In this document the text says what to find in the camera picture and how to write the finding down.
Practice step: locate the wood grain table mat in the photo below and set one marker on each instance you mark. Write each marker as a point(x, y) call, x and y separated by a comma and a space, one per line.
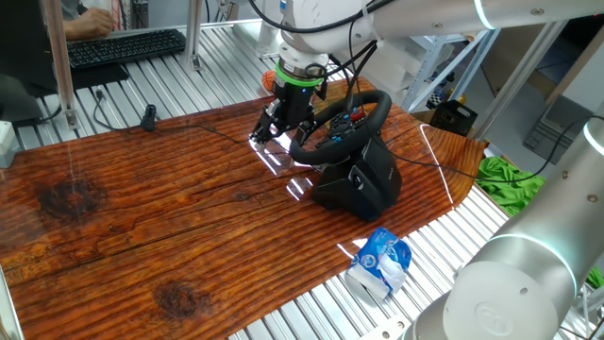
point(141, 212)

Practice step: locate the blue tissue pack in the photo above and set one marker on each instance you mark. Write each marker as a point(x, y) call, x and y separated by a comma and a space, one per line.
point(377, 260)

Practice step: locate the black white checkered toy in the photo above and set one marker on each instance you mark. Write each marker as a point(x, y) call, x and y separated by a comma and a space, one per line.
point(435, 100)

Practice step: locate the bare person hand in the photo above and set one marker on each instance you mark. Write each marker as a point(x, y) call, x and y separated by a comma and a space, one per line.
point(96, 23)

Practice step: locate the white plastic box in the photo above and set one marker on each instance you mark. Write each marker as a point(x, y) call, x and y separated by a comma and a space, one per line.
point(7, 144)

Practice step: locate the aluminium frame post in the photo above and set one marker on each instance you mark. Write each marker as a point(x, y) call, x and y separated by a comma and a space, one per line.
point(60, 71)
point(519, 78)
point(193, 33)

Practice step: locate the white machine stand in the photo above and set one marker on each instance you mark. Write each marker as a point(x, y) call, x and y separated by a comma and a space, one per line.
point(264, 42)

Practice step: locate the green cloth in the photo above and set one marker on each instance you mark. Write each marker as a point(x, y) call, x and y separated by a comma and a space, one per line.
point(509, 198)

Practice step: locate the black computer keyboard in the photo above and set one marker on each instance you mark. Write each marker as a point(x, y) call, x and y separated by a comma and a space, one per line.
point(122, 47)

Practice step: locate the black computer monitor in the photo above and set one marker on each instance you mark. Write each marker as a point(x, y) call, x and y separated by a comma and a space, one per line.
point(23, 47)

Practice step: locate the white metal shelf rack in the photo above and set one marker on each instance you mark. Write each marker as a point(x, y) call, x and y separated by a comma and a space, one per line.
point(423, 71)

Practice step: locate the orange mini basketball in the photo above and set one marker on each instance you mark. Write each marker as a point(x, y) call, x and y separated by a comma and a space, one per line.
point(268, 81)

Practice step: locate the brown cardboard panel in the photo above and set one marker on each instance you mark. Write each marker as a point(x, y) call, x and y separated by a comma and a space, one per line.
point(507, 52)

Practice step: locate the black plastic crate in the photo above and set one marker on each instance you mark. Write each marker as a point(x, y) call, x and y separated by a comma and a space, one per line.
point(453, 118)

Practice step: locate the black racing steering wheel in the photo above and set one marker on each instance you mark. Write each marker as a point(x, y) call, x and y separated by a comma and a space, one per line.
point(330, 151)

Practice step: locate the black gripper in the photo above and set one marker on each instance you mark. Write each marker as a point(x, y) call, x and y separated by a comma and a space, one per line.
point(295, 104)

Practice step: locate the bare person forearm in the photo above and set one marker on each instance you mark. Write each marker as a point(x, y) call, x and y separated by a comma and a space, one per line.
point(71, 29)

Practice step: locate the grey plastic tray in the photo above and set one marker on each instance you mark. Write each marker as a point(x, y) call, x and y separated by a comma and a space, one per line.
point(552, 132)

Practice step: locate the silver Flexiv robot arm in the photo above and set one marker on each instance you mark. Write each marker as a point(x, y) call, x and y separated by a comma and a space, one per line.
point(519, 293)

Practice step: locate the black desk pad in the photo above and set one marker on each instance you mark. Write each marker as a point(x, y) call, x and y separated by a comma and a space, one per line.
point(104, 75)

